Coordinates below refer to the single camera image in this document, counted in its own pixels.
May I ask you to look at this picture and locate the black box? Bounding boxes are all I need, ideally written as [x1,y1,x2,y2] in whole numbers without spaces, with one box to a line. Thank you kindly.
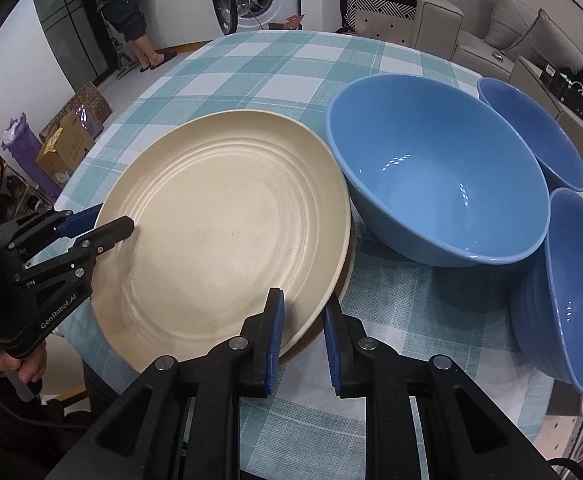
[539,64,583,121]

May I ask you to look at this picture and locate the purple bag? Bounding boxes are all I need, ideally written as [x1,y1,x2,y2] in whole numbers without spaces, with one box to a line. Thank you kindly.
[0,115,62,201]

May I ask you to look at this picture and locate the grey sofa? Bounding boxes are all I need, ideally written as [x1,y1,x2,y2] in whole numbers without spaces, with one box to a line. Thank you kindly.
[416,0,583,111]

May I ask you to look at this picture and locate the white kitchen counter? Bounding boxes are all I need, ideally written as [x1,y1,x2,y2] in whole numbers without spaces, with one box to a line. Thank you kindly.
[142,0,222,51]

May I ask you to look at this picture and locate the dark refrigerator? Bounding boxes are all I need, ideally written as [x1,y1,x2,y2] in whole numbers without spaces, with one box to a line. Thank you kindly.
[32,0,110,86]

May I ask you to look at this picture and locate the patterned brown box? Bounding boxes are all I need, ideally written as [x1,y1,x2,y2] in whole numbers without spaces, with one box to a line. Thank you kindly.
[39,81,114,146]

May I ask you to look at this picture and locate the grey side cabinet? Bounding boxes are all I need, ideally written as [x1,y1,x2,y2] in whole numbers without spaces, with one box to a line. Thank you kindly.
[509,55,583,171]

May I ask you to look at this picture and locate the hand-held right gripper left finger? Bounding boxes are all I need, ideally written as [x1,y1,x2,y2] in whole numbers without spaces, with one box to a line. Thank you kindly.
[44,287,286,480]

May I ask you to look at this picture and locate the patterned black chair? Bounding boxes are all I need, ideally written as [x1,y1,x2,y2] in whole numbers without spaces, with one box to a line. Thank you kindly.
[339,0,418,51]

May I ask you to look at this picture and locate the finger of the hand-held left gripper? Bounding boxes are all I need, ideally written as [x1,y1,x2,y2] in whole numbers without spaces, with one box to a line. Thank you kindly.
[14,216,136,293]
[0,205,103,256]

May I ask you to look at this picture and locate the blue bowl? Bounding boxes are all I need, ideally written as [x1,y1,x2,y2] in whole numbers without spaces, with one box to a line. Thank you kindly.
[326,74,551,267]
[476,77,583,192]
[511,187,583,395]

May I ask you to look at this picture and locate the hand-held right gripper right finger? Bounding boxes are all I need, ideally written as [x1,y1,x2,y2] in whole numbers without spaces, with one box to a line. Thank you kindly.
[321,297,559,480]

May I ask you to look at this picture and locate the person's left forearm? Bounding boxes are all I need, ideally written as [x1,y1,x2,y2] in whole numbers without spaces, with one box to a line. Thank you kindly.
[0,375,87,480]

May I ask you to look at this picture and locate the grey cushion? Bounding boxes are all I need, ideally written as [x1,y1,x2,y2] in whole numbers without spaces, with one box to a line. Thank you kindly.
[484,0,539,51]
[504,9,583,76]

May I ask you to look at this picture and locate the plain cardboard box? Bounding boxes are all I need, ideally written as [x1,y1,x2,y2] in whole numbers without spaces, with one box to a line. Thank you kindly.
[36,112,96,186]

